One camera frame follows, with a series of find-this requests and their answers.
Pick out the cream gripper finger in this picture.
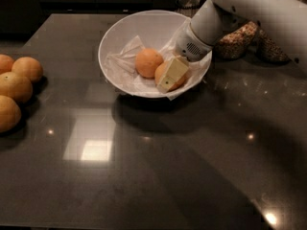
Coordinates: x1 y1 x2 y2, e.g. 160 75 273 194
156 57 189 93

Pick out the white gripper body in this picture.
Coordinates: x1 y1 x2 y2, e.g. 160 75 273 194
175 0 223 62

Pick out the orange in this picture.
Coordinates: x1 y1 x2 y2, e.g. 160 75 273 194
135 48 164 79
154 61 186 91
0 96 21 132
12 57 43 82
0 72 33 104
0 55 14 74

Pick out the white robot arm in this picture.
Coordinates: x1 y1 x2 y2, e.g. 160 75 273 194
175 0 307 72

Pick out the white bowl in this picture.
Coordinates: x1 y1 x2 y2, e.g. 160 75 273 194
98 11 212 100

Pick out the white paper liner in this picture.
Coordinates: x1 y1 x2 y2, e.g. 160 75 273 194
104 17 212 102

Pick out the glass jar with grains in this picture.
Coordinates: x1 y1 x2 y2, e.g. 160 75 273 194
214 22 258 60

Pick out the glass jar right edge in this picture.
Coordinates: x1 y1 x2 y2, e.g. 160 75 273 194
256 0 307 64

